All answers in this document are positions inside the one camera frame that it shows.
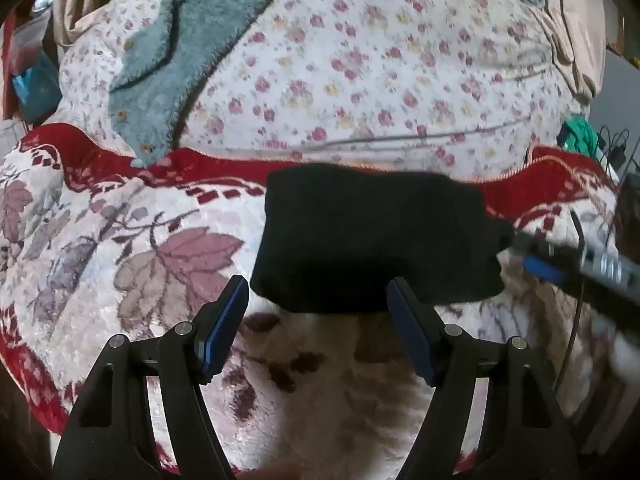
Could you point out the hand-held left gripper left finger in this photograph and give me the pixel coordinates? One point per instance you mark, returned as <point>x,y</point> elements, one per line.
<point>226,320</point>

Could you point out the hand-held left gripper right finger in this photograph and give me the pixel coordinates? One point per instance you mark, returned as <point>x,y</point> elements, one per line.
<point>410,327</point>

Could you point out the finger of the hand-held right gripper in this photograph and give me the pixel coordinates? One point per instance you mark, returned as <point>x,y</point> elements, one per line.
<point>542,266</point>

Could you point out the black pants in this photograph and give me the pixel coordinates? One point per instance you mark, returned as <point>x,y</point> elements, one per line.
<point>370,237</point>

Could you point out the red leaf-patterned blanket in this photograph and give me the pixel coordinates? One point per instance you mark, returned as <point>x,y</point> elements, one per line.
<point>150,260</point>

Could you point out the green cloth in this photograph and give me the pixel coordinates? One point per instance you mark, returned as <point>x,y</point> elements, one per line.
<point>580,132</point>

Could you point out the beige cloth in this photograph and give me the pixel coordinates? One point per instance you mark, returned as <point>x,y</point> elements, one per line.
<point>565,20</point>

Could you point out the floral quilt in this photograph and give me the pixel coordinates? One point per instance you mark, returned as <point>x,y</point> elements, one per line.
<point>350,70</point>

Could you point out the teal fleece garment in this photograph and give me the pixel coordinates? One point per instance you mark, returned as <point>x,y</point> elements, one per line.
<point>175,55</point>

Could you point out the blue plastic bag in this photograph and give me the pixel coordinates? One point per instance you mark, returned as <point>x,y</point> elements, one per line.
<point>32,85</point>

